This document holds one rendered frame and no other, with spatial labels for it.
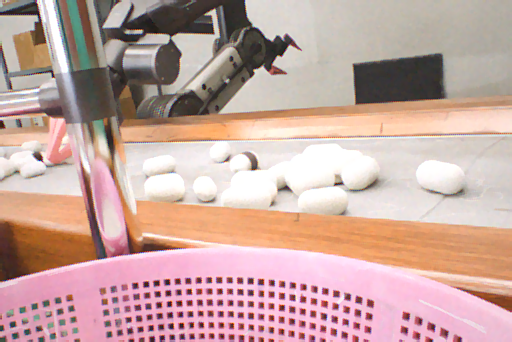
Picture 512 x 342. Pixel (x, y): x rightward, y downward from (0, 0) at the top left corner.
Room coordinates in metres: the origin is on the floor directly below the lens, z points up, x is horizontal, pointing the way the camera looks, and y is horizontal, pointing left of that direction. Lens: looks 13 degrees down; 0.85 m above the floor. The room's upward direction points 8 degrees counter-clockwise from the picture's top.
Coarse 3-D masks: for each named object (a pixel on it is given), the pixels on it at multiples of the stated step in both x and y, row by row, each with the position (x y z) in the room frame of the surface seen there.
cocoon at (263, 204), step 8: (224, 192) 0.32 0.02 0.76; (232, 192) 0.32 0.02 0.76; (240, 192) 0.32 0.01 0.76; (248, 192) 0.31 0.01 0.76; (256, 192) 0.31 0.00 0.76; (264, 192) 0.31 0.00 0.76; (224, 200) 0.32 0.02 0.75; (232, 200) 0.31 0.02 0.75; (240, 200) 0.31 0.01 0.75; (248, 200) 0.31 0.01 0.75; (256, 200) 0.31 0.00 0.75; (264, 200) 0.31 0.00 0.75; (248, 208) 0.31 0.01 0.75; (256, 208) 0.31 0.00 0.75; (264, 208) 0.31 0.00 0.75
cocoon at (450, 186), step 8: (432, 160) 0.32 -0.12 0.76; (424, 168) 0.31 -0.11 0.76; (432, 168) 0.31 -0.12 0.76; (440, 168) 0.30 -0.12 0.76; (448, 168) 0.30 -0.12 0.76; (456, 168) 0.30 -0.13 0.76; (416, 176) 0.32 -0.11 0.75; (424, 176) 0.31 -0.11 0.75; (432, 176) 0.30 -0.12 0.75; (440, 176) 0.30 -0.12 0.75; (448, 176) 0.29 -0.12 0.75; (456, 176) 0.29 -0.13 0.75; (464, 176) 0.30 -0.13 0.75; (424, 184) 0.31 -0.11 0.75; (432, 184) 0.30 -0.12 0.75; (440, 184) 0.30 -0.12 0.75; (448, 184) 0.29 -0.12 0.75; (456, 184) 0.29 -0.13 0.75; (464, 184) 0.30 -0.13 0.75; (448, 192) 0.30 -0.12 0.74
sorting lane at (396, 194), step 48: (144, 144) 0.74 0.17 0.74; (192, 144) 0.67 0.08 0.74; (240, 144) 0.61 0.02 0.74; (288, 144) 0.57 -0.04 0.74; (384, 144) 0.49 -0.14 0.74; (432, 144) 0.46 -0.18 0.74; (480, 144) 0.43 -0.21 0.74; (48, 192) 0.49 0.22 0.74; (144, 192) 0.43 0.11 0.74; (192, 192) 0.40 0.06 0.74; (288, 192) 0.36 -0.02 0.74; (384, 192) 0.33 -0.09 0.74; (432, 192) 0.31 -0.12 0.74; (480, 192) 0.30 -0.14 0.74
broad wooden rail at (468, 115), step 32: (32, 128) 1.07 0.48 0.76; (128, 128) 0.80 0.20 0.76; (160, 128) 0.75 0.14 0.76; (192, 128) 0.71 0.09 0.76; (224, 128) 0.67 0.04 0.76; (256, 128) 0.64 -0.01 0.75; (288, 128) 0.61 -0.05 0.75; (320, 128) 0.58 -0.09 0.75; (352, 128) 0.55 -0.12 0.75; (384, 128) 0.53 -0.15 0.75; (416, 128) 0.51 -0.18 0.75; (448, 128) 0.49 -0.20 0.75; (480, 128) 0.47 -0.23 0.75
